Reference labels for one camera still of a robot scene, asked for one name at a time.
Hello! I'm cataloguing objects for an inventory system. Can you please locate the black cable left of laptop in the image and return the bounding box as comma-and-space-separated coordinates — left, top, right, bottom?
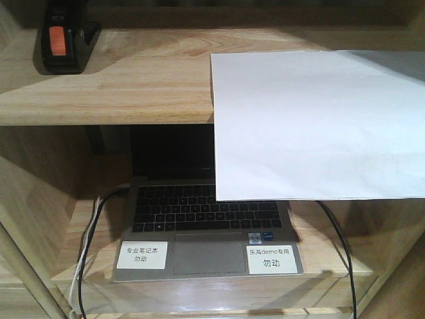
78, 187, 131, 319

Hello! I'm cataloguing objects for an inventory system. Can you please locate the silver laptop computer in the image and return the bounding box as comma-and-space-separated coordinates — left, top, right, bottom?
113, 124, 303, 282

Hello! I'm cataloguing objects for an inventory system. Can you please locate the white cable left of laptop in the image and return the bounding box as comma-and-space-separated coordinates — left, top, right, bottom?
68, 196, 102, 315

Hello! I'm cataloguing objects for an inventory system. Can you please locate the black cable right of laptop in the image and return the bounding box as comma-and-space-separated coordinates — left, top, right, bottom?
315, 200, 359, 319

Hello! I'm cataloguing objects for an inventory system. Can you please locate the wooden upper shelf board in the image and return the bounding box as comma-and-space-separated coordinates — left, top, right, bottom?
1, 27, 424, 126

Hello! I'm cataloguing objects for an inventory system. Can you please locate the black cable of laptop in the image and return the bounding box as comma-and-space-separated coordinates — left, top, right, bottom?
78, 187, 131, 319
315, 200, 359, 319

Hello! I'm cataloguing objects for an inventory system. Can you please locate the white label sticker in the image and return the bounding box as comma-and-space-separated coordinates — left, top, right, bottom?
246, 245, 299, 274
116, 241, 168, 270

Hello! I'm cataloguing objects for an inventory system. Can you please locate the black stapler with orange tab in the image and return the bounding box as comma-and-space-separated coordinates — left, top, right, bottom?
33, 1, 102, 75

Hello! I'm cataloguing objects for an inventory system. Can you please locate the white label sticker right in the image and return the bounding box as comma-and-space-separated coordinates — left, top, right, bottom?
246, 245, 299, 274

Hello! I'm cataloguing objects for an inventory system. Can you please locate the cream vertical pole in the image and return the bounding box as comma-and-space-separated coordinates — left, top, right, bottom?
1, 225, 67, 318

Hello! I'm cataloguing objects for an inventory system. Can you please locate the white paper sheet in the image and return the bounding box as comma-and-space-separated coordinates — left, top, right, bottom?
211, 51, 424, 201

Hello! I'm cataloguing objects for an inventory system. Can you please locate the white label sticker left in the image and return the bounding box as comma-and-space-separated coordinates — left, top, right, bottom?
116, 241, 168, 270

